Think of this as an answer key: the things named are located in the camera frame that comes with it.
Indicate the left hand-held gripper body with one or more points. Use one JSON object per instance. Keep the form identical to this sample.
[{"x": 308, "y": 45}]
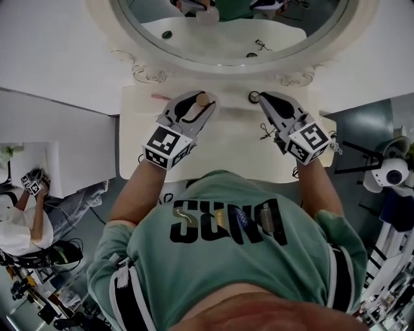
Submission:
[{"x": 166, "y": 145}]

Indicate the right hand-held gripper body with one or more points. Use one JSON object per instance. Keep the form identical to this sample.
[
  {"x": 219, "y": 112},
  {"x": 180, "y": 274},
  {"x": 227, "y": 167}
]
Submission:
[{"x": 309, "y": 142}]

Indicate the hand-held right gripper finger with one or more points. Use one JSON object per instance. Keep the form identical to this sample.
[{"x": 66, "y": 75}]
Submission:
[
  {"x": 271, "y": 116},
  {"x": 284, "y": 106}
]

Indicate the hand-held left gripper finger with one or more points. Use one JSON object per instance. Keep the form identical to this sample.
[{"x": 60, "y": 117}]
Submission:
[
  {"x": 200, "y": 124},
  {"x": 181, "y": 106}
]

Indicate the small pink bottle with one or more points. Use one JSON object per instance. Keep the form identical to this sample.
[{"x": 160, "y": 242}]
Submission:
[{"x": 203, "y": 99}]

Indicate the person's left forearm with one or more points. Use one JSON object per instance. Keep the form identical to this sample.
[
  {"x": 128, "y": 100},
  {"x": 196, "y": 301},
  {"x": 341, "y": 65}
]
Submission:
[{"x": 136, "y": 194}]

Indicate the person's right forearm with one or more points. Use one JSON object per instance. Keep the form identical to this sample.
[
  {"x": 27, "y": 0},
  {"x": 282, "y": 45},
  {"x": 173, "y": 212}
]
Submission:
[{"x": 317, "y": 190}]

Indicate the white vanity table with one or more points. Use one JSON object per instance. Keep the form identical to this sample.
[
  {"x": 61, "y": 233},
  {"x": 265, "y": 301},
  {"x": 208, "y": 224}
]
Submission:
[{"x": 226, "y": 142}]

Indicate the black eyelash curler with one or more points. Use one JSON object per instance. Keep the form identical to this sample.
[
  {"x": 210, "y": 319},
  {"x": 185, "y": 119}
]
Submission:
[{"x": 268, "y": 131}]

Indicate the pink cosmetic stick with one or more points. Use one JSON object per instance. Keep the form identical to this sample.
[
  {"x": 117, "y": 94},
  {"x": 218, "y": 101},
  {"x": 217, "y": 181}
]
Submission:
[{"x": 161, "y": 96}]

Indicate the round black compact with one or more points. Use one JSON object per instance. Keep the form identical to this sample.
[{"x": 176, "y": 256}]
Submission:
[{"x": 254, "y": 96}]

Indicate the black tripod stand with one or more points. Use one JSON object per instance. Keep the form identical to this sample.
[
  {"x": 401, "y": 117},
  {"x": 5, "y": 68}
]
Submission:
[{"x": 359, "y": 161}]

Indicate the dark blue chair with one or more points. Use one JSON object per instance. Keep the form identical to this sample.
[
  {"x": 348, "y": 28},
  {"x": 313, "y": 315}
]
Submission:
[{"x": 399, "y": 210}]

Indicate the white work table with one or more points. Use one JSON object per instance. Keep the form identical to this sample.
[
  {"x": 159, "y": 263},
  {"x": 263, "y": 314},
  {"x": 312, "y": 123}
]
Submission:
[{"x": 51, "y": 168}]

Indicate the green printed t-shirt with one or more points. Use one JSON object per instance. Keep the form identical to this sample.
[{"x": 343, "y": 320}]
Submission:
[{"x": 226, "y": 258}]

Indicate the black helmet with green stripe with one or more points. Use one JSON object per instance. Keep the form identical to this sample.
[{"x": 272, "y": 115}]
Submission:
[{"x": 63, "y": 255}]

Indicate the small green plant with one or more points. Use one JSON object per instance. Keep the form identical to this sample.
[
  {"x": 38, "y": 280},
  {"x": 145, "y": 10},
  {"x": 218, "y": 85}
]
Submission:
[{"x": 7, "y": 152}]

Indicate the person's head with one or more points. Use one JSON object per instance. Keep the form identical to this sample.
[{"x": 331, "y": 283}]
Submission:
[{"x": 258, "y": 310}]

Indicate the oval mirror ornate white frame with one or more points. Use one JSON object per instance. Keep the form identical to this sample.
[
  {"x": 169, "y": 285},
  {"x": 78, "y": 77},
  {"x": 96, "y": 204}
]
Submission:
[{"x": 226, "y": 38}]

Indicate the white dome camera device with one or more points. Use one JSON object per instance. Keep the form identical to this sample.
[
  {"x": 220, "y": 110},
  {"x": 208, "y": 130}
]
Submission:
[{"x": 388, "y": 176}]

